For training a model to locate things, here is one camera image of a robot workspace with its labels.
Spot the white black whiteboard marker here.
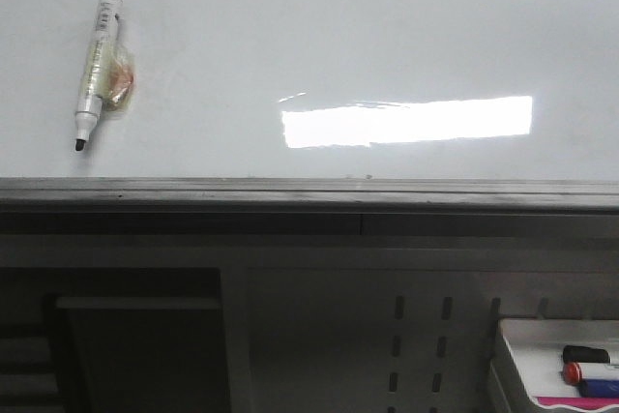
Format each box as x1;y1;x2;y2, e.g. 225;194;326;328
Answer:
74;0;134;152

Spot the white whiteboard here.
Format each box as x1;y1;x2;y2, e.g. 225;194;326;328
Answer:
1;0;618;211

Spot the white pegboard panel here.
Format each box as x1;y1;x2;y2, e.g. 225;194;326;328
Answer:
221;247;618;412

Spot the white plastic tray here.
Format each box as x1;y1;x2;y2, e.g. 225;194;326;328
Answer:
487;319;618;412

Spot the red capped marker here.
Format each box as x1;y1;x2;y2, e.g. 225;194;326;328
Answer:
562;362;619;385

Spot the blue marker in tray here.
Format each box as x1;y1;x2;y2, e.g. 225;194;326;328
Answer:
578;379;619;398

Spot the pink white eraser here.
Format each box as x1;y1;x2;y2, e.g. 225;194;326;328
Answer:
536;397;618;410

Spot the dark cabinet frame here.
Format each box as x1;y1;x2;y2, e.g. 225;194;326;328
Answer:
1;268;231;412

